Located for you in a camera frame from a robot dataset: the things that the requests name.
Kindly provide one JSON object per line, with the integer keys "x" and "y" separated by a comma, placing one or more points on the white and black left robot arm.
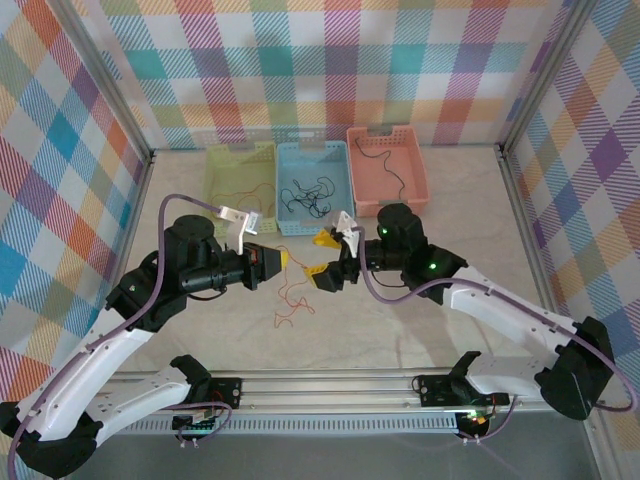
{"x": 75, "y": 370}

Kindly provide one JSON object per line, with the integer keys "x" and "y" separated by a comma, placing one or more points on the blue perforated plastic basket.
{"x": 312, "y": 162}

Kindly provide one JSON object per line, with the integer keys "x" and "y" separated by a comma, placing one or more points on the green perforated plastic basket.
{"x": 235, "y": 170}

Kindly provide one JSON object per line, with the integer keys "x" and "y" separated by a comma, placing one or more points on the pink perforated plastic basket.
{"x": 400, "y": 155}

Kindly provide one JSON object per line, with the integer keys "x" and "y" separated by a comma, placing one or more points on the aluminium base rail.
{"x": 325, "y": 392}

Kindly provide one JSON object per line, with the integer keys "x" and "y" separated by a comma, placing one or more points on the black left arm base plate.
{"x": 227, "y": 392}

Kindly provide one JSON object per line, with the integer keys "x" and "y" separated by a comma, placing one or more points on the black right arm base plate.
{"x": 435, "y": 390}

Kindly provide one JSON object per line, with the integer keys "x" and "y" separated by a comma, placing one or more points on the aluminium upright frame post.
{"x": 547, "y": 75}
{"x": 107, "y": 77}

